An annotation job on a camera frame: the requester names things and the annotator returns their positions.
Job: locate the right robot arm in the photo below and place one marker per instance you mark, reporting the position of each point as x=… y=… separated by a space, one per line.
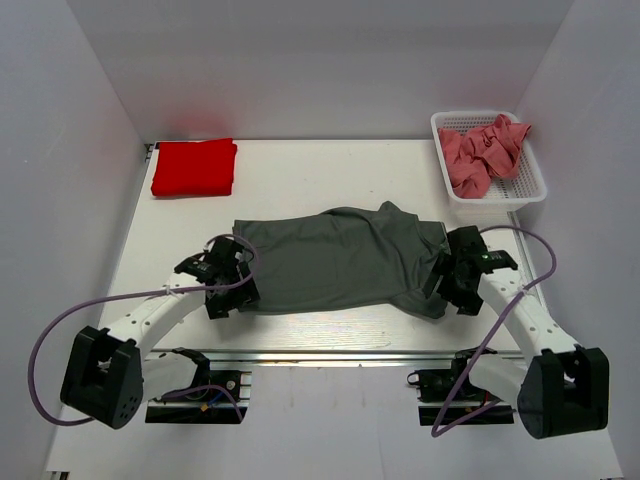
x=555 y=385

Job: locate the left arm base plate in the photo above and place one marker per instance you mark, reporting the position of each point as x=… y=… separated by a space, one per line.
x=225 y=401

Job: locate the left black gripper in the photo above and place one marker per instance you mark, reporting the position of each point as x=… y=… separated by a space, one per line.
x=246 y=293

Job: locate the crumpled pink t-shirt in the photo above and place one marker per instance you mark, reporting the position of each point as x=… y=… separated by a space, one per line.
x=484 y=153

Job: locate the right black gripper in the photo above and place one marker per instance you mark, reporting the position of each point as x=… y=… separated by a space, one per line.
x=470 y=303

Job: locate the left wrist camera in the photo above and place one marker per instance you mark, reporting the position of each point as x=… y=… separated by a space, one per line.
x=227 y=255

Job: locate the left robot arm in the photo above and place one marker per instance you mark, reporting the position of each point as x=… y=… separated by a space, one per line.
x=109 y=374

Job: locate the white plastic basket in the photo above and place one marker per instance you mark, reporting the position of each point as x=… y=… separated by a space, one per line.
x=503 y=195

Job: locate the folded red t-shirt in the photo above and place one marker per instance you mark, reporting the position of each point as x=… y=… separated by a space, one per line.
x=195 y=169

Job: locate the dark grey t-shirt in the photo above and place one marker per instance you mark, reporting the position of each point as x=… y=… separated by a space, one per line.
x=345 y=258

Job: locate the aluminium table rail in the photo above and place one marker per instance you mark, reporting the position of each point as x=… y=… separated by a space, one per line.
x=317 y=358

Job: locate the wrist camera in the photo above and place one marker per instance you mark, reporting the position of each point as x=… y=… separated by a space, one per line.
x=227 y=255
x=466 y=241

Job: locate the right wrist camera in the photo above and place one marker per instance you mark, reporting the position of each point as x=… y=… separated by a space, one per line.
x=466 y=241

